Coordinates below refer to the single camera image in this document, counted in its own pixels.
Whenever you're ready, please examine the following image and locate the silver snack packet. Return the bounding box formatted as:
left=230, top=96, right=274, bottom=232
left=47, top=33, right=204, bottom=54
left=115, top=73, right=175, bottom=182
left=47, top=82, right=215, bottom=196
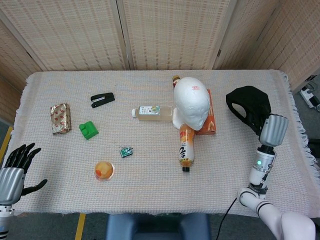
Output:
left=49, top=102, right=73, bottom=136

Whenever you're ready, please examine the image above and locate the white foam mannequin head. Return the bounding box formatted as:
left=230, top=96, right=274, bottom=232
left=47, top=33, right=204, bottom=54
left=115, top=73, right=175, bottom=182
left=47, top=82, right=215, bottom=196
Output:
left=171, top=76, right=210, bottom=131

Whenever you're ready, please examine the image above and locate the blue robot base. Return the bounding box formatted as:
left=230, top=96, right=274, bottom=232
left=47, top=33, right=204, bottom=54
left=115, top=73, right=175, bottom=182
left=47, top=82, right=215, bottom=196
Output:
left=105, top=212, right=211, bottom=240

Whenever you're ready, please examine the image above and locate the white power strip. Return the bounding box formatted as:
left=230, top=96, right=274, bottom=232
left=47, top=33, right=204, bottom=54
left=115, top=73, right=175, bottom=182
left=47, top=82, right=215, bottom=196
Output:
left=299, top=84, right=320, bottom=109

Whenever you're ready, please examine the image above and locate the black cable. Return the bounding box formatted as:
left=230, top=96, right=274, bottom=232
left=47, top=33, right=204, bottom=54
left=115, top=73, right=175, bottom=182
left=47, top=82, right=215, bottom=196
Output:
left=214, top=197, right=238, bottom=240

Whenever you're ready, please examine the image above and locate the clear tea bottle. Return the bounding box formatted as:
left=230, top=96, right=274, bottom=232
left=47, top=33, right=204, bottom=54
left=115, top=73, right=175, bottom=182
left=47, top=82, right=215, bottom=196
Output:
left=131, top=105, right=174, bottom=122

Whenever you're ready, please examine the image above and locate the beige woven tablecloth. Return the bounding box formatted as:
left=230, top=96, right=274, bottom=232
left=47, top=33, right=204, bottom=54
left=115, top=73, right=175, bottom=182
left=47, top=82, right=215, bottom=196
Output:
left=4, top=69, right=320, bottom=217

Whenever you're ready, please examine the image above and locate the orange juice bottle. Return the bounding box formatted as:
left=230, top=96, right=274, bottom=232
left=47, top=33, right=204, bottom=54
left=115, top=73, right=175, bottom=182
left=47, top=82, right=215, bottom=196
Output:
left=177, top=123, right=196, bottom=173

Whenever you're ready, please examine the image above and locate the small green toy tank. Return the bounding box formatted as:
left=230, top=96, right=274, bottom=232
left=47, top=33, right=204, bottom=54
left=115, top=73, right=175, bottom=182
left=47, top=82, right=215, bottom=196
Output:
left=119, top=145, right=134, bottom=159

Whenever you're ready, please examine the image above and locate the black baseball cap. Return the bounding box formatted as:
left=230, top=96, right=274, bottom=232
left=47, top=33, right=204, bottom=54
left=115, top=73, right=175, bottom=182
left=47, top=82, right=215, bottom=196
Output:
left=225, top=85, right=272, bottom=129

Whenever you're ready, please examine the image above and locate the orange cardboard box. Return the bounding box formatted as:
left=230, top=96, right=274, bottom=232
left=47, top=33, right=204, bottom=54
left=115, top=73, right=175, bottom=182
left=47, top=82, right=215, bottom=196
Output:
left=194, top=88, right=218, bottom=137

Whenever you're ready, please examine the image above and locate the orange fruit jelly cup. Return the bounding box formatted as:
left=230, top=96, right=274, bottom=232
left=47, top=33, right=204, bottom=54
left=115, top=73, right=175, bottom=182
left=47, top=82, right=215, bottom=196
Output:
left=94, top=160, right=116, bottom=182

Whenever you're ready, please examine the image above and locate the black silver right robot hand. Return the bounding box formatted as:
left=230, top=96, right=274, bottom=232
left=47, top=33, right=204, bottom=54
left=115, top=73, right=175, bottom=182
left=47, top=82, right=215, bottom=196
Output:
left=246, top=109, right=289, bottom=148

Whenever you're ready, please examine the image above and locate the woven bamboo folding screen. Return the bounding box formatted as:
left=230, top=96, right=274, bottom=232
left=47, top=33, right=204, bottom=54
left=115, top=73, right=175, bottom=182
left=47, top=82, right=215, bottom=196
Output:
left=0, top=0, right=320, bottom=94

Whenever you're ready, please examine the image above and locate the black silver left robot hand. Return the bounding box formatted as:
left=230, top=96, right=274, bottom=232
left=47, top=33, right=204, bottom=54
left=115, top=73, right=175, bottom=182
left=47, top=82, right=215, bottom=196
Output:
left=0, top=142, right=48, bottom=206

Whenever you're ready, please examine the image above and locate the black stapler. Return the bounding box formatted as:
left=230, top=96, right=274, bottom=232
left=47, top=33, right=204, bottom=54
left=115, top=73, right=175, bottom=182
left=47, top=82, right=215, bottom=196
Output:
left=90, top=92, right=116, bottom=109

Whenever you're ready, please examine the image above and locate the green toy building block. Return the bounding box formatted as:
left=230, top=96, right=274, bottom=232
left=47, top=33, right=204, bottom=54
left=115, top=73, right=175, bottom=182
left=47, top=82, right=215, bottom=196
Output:
left=78, top=121, right=100, bottom=141

